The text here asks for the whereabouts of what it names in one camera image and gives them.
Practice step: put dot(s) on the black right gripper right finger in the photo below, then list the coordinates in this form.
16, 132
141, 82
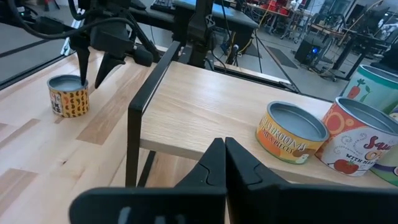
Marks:
280, 205

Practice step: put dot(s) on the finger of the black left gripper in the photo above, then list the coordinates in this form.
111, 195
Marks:
107, 67
83, 65

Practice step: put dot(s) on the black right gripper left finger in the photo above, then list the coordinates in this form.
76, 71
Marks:
186, 202

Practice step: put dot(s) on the spicy black beans can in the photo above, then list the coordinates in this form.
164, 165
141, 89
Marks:
70, 99

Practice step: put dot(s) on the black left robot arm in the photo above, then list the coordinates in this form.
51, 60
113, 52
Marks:
199, 31

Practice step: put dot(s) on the black keyboard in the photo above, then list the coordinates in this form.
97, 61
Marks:
161, 4

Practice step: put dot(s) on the orange mushrooms can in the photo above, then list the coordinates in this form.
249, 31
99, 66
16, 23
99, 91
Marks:
289, 137

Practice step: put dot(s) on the purple and green can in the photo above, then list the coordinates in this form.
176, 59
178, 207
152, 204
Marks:
388, 169

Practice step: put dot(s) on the dark floor mat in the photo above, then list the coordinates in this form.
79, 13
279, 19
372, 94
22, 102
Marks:
281, 57

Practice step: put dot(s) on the teal carrot print can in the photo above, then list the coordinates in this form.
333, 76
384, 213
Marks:
373, 88

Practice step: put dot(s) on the black computer tower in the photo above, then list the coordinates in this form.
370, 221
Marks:
309, 51

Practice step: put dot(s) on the black frame wooden shelf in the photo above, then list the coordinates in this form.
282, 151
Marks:
202, 102

